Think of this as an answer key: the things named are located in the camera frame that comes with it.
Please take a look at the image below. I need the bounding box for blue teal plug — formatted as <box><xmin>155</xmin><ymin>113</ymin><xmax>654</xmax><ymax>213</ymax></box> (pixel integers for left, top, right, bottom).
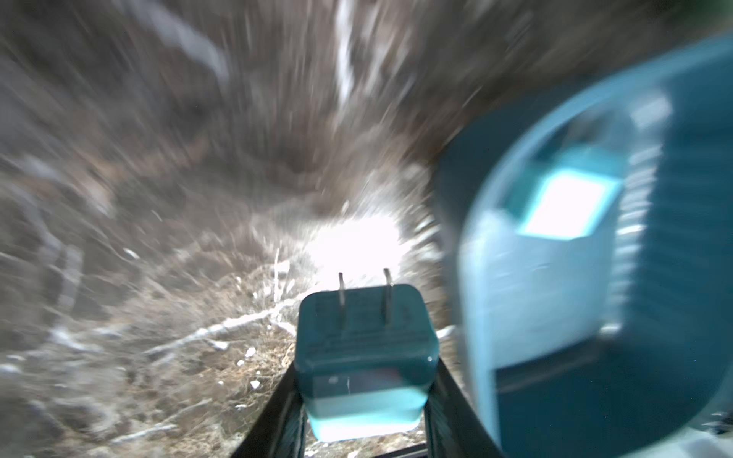
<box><xmin>504</xmin><ymin>144</ymin><xmax>627</xmax><ymax>240</ymax></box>
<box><xmin>294</xmin><ymin>270</ymin><xmax>439</xmax><ymax>443</ymax></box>

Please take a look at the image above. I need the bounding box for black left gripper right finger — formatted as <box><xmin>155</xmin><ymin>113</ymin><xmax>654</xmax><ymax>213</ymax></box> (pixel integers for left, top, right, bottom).
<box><xmin>424</xmin><ymin>360</ymin><xmax>504</xmax><ymax>458</ymax></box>

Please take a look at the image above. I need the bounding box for teal storage box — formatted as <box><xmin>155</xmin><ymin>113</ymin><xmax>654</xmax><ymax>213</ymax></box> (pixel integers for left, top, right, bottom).
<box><xmin>433</xmin><ymin>34</ymin><xmax>732</xmax><ymax>457</ymax></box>

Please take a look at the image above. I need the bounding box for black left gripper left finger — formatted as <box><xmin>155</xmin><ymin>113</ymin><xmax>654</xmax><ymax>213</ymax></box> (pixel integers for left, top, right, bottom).
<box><xmin>231</xmin><ymin>363</ymin><xmax>307</xmax><ymax>458</ymax></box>

